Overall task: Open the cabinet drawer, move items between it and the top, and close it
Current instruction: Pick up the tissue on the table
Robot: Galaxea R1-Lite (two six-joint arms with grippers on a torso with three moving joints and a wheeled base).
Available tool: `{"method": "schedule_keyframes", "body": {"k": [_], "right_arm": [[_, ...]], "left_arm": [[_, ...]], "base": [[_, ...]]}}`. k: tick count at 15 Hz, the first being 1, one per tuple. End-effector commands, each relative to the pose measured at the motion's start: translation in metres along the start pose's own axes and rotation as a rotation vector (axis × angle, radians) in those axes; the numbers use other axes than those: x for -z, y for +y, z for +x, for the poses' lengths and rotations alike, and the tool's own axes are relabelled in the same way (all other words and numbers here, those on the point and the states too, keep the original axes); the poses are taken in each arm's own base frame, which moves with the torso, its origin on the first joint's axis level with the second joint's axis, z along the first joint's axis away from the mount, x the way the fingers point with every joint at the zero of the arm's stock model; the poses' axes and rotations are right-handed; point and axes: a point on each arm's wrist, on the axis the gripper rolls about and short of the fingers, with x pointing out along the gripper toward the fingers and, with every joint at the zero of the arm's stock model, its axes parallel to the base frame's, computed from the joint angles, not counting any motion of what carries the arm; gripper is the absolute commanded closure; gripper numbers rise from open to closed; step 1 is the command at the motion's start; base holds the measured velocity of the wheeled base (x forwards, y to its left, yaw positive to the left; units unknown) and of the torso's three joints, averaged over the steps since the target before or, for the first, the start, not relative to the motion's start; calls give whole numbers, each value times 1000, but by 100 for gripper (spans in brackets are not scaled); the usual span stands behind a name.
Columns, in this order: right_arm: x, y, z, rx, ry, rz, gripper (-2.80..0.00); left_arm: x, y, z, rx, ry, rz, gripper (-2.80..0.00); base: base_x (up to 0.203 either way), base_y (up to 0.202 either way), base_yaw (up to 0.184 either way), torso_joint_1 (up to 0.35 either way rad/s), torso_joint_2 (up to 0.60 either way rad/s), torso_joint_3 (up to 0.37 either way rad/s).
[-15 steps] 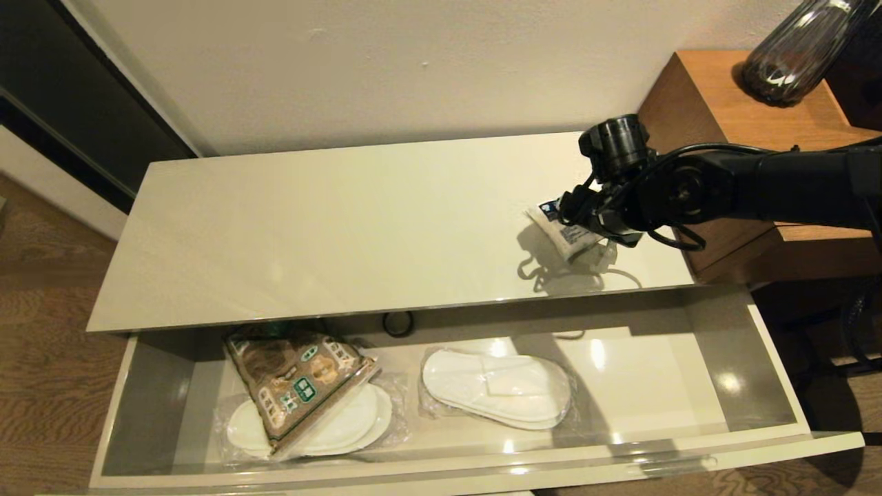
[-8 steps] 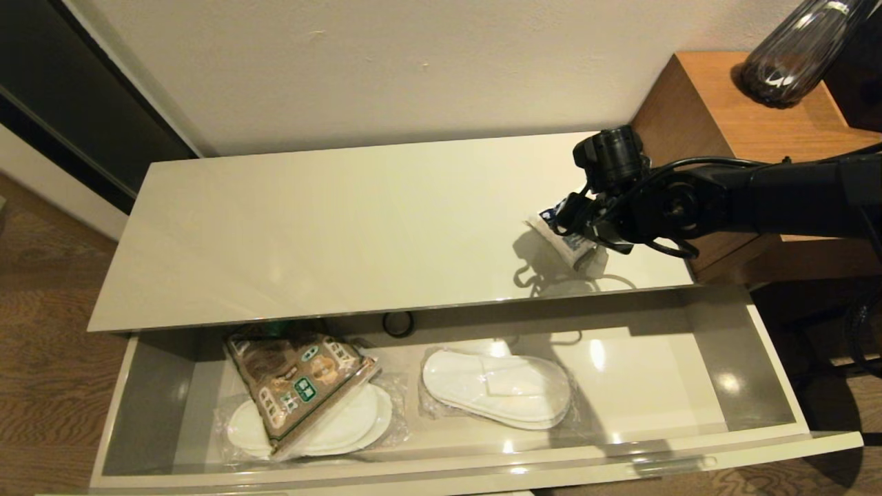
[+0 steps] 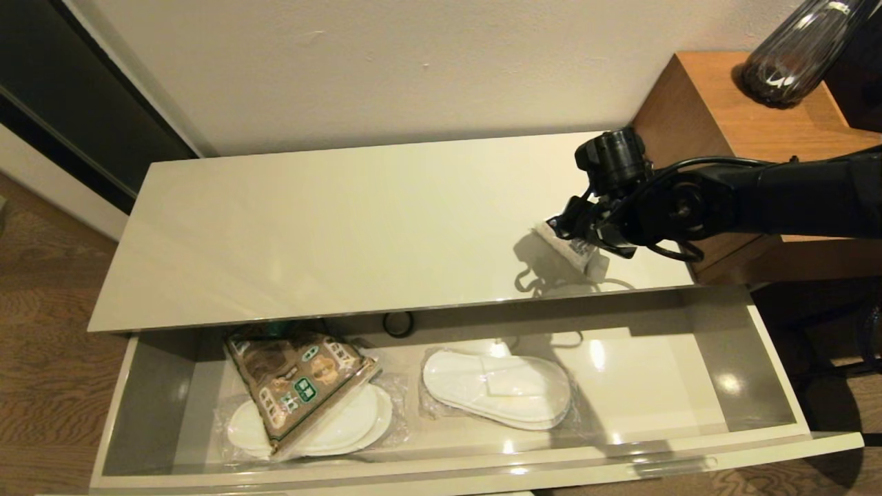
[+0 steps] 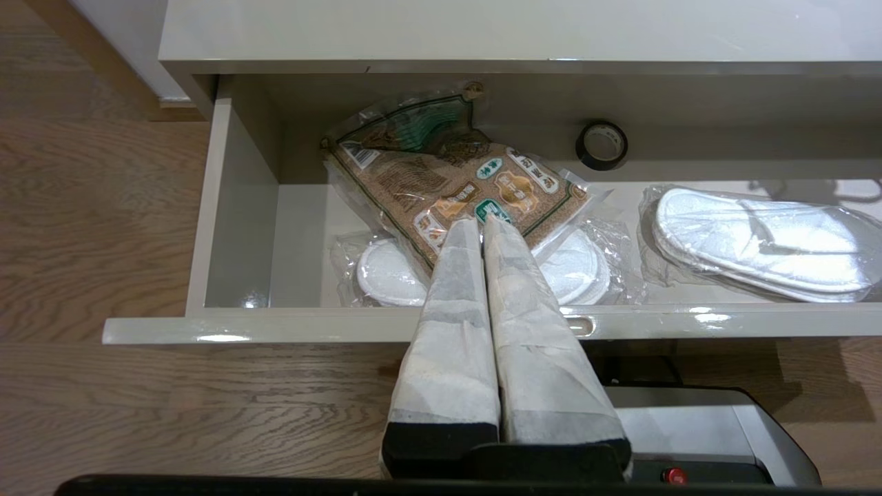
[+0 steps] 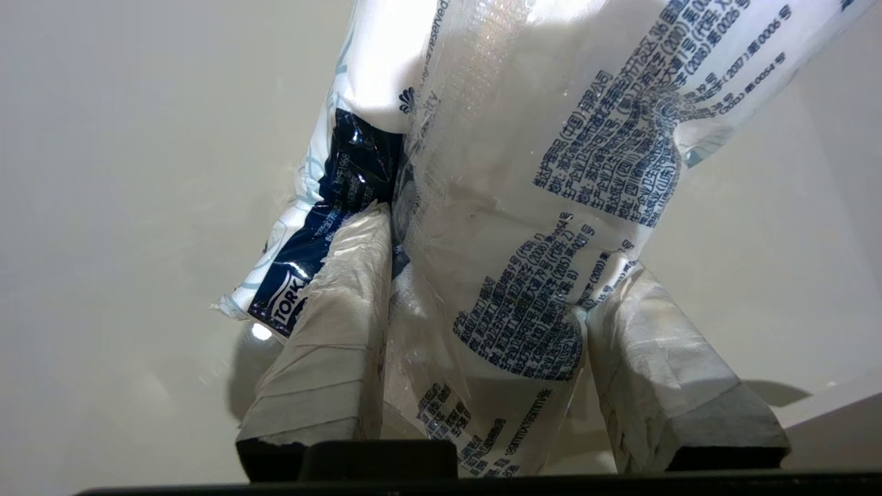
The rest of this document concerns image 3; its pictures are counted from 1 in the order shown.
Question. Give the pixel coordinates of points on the dark glass vase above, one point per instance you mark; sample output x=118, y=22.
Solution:
x=792, y=62

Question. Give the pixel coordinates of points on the black tape roll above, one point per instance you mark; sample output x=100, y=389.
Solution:
x=399, y=335

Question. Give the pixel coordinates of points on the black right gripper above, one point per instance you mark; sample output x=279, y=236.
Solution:
x=613, y=162

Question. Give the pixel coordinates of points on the white slippers in crinkled wrap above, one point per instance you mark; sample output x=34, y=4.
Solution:
x=351, y=420

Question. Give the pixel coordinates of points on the black box on desk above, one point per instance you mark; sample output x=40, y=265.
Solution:
x=861, y=83

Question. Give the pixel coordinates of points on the dark sliding door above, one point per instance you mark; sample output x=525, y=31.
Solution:
x=69, y=89

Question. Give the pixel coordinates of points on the white tissue pack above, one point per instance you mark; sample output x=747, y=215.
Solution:
x=575, y=256

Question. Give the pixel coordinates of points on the wooden side cabinet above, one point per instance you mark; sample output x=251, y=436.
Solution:
x=716, y=103

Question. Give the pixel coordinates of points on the green label snack bag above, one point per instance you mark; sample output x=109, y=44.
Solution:
x=296, y=386

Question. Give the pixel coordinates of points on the white slippers with paper tag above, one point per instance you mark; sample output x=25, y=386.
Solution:
x=496, y=389

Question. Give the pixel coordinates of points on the cream white drawer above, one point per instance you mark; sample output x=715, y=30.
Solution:
x=654, y=386

